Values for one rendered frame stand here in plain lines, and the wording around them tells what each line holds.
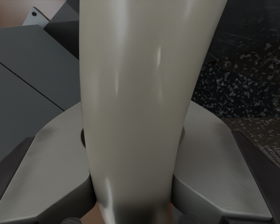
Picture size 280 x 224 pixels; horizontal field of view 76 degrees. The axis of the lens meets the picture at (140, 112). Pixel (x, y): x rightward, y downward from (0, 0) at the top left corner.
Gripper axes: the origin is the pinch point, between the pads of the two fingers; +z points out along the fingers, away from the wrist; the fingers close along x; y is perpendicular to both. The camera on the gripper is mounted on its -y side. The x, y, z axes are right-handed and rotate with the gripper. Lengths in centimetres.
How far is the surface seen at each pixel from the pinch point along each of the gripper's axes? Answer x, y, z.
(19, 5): -56, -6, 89
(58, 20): -38, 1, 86
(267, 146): 24.2, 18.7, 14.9
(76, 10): -28, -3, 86
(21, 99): -35, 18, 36
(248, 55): 18.8, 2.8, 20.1
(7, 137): -31.6, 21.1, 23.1
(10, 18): -62, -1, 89
